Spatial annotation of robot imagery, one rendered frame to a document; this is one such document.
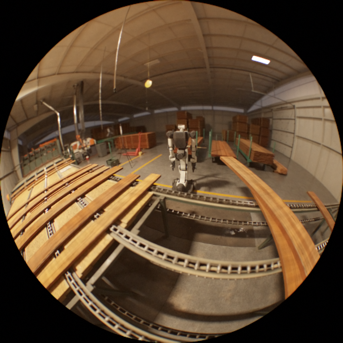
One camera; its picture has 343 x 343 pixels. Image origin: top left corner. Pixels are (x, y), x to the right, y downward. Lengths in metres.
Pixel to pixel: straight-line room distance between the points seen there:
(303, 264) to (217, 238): 1.31
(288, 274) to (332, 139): 8.16
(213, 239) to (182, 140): 1.68
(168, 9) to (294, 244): 6.71
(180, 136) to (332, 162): 8.45
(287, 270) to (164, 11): 6.86
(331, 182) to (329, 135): 2.57
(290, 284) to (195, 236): 1.43
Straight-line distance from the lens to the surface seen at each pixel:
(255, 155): 4.08
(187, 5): 5.37
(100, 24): 6.47
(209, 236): 1.73
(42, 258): 1.28
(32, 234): 1.72
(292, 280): 0.97
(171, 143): 1.99
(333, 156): 8.50
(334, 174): 8.29
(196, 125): 11.28
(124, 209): 0.96
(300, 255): 1.00
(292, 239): 0.99
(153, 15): 6.27
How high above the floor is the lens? 1.50
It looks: 25 degrees down
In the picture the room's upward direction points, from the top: 3 degrees counter-clockwise
